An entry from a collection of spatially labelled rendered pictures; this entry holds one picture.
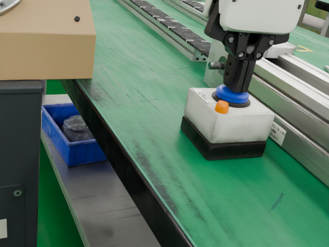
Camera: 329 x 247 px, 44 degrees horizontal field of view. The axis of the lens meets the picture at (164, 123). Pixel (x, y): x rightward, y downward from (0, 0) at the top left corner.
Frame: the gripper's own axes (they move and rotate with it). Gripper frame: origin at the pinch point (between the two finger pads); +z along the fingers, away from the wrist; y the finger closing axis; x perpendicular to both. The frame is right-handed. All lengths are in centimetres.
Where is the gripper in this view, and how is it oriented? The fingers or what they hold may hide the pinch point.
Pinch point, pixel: (238, 72)
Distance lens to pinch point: 48.6
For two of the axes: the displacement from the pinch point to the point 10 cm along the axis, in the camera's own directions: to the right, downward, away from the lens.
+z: -1.6, 8.9, 4.3
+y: -9.2, 0.3, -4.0
